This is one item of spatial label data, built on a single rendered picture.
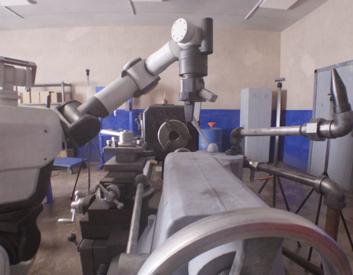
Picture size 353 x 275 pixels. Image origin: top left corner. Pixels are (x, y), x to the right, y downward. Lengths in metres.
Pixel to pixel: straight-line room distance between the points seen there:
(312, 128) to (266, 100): 4.73
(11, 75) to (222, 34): 5.26
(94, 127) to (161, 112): 1.11
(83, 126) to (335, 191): 0.67
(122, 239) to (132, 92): 0.51
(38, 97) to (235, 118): 4.88
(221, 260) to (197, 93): 0.45
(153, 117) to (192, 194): 1.50
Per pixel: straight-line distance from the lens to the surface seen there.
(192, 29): 0.61
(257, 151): 5.17
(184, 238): 0.17
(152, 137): 1.78
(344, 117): 0.41
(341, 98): 0.42
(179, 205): 0.27
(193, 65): 0.59
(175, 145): 1.59
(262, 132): 0.53
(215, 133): 4.51
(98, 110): 0.72
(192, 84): 0.58
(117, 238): 0.73
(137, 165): 0.84
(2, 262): 0.77
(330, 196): 0.42
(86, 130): 0.71
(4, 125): 0.60
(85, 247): 0.86
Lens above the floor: 1.28
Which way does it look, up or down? 7 degrees down
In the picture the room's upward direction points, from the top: straight up
